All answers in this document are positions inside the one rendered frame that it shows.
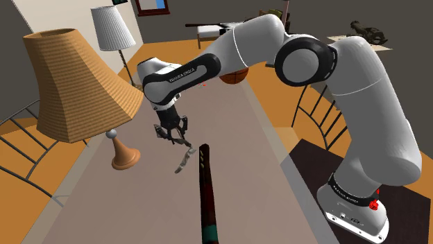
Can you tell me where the brown framed wall picture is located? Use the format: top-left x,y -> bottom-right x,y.
135,0 -> 171,17

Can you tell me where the pale side table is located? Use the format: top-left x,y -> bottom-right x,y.
325,35 -> 394,52

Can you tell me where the dark brown robot stand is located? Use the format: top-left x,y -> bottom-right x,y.
289,138 -> 433,244

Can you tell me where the dark animal figure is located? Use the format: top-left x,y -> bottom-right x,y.
346,20 -> 389,46

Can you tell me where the orange shade table lamp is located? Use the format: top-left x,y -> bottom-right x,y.
22,28 -> 145,171

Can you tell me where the long grey table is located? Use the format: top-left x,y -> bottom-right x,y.
20,76 -> 339,244

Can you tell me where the white cushioned wooden chair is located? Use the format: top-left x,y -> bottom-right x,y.
185,21 -> 237,50

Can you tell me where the orange basketball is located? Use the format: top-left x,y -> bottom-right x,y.
219,67 -> 251,85

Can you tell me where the dark brown baseball bat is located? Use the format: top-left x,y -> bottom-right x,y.
198,143 -> 221,244

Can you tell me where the grey slender utensil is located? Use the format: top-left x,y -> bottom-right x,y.
173,145 -> 197,175

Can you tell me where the white shade floor lamp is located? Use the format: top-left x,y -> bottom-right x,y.
90,6 -> 144,91

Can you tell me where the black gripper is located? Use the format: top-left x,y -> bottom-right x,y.
153,105 -> 193,148

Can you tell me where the black metal chair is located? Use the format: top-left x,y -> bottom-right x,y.
291,83 -> 349,152
0,98 -> 93,209

